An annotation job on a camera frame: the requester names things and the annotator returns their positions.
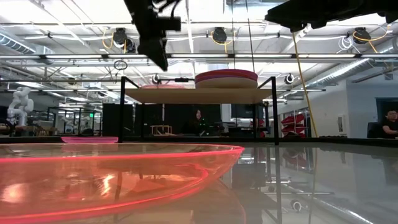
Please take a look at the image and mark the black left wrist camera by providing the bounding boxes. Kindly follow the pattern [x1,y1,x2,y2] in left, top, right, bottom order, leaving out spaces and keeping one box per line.
[161,16,182,32]

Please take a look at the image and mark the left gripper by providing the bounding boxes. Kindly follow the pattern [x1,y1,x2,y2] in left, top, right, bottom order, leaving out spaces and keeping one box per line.
[124,0,170,72]

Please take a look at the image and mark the small wooden frame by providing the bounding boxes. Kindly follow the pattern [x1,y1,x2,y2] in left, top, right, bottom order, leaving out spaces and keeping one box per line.
[150,124,174,136]

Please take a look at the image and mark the yellow hanging cable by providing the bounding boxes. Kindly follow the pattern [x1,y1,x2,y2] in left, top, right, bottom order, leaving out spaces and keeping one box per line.
[292,30,318,138]

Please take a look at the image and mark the seated person at desk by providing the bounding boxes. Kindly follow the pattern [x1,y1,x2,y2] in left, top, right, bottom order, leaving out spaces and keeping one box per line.
[366,109,398,139]

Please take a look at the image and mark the person behind shelf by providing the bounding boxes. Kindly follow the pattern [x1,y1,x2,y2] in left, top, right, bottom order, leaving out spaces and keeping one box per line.
[185,108,210,137]

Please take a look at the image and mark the purple plate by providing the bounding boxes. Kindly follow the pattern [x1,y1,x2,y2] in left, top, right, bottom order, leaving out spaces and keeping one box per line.
[194,73,259,85]

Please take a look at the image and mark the wooden shelf with black frame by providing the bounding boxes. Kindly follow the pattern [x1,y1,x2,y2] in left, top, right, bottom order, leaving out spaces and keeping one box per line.
[118,75,280,146]

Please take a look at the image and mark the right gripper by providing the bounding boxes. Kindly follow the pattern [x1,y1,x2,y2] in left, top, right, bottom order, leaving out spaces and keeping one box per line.
[264,0,331,33]

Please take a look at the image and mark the silver ceiling duct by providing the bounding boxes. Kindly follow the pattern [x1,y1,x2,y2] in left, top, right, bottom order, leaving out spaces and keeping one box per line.
[306,37,398,91]

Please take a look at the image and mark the long ceiling light bar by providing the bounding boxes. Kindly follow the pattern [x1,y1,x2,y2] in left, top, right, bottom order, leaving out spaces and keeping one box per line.
[0,53,398,60]

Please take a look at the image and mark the coral red plate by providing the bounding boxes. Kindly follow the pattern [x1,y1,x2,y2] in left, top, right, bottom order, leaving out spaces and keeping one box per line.
[194,68,259,82]

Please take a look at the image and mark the orange translucent plate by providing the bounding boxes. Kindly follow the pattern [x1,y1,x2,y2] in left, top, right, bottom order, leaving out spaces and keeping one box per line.
[0,142,246,224]

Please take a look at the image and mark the red storage bins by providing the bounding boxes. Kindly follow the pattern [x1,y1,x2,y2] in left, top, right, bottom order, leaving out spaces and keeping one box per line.
[280,113,307,139]

